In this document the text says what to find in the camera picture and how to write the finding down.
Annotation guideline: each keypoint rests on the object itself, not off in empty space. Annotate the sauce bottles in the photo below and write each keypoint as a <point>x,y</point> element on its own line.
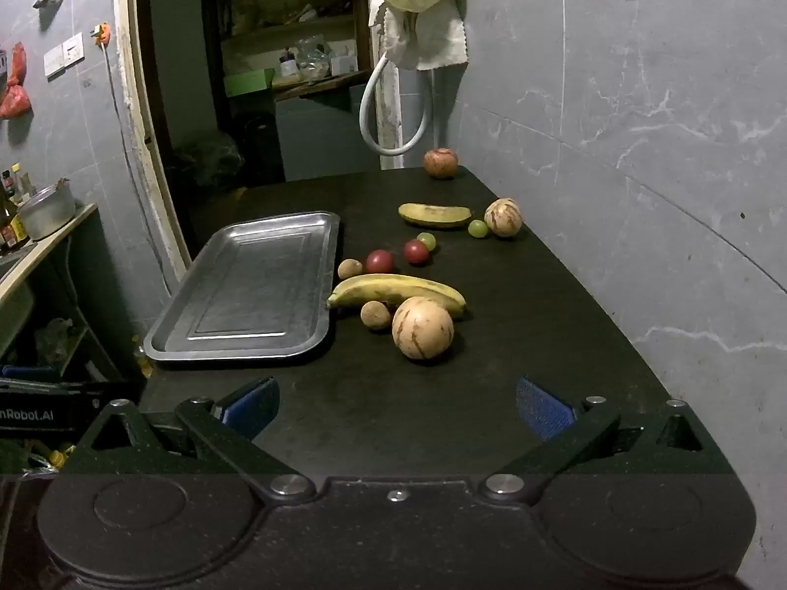
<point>9,209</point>

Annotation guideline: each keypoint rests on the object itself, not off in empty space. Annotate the red cherry tomato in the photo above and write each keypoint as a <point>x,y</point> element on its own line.
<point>416,252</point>
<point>380,261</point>

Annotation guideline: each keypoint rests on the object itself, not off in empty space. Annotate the striped yellow pepino melon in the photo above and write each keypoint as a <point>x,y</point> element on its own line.
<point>503,217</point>
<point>422,328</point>

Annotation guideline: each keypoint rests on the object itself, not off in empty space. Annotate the black bag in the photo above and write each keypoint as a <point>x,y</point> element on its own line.
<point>206,158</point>

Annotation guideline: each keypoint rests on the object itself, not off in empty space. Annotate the orange wall plug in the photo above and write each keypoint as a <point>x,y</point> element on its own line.
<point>101,34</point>

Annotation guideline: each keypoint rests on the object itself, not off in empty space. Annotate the white hanging cloth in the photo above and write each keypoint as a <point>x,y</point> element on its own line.
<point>439,34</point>

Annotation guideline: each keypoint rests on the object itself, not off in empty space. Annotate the wooden shelf board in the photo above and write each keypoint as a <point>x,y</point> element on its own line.
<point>320,84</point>

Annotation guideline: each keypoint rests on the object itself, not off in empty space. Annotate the white wall switch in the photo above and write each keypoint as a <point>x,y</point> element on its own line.
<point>64,54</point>

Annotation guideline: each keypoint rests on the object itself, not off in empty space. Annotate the rectangular steel tray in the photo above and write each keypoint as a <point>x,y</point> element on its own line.
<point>258,283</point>

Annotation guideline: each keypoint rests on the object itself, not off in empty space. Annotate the red plastic bag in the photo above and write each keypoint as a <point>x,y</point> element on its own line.
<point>17,64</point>
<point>15,102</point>

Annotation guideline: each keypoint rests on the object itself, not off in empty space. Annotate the green grape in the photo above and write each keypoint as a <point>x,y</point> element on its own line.
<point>426,241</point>
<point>478,228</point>

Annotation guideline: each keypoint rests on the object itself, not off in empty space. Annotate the yellow banana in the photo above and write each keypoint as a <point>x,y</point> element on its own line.
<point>435,215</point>
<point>396,294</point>

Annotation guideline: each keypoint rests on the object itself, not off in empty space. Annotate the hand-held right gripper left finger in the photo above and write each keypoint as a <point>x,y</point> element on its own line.
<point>249,409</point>

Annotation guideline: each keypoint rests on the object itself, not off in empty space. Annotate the brown longan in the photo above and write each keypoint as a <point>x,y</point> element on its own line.
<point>375,315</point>
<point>350,270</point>

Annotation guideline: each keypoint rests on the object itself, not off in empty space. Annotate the metal cooking pot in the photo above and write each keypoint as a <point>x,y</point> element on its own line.
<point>46,214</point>

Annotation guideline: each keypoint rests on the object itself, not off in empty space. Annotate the white painted post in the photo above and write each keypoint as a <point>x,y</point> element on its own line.
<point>388,110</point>

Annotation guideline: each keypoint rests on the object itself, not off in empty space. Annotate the green box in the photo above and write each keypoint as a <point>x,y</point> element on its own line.
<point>249,82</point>

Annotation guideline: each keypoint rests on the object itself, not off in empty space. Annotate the reddish brown apple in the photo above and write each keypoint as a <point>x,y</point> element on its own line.
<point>440,163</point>

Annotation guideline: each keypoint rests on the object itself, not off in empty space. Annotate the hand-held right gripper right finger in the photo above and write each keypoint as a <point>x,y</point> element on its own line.
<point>544,412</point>

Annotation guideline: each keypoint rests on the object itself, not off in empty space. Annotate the cream door frame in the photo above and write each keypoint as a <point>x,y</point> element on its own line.
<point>138,135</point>

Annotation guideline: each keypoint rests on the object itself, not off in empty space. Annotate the wooden kitchen counter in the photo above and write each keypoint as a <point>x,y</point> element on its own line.
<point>37,258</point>

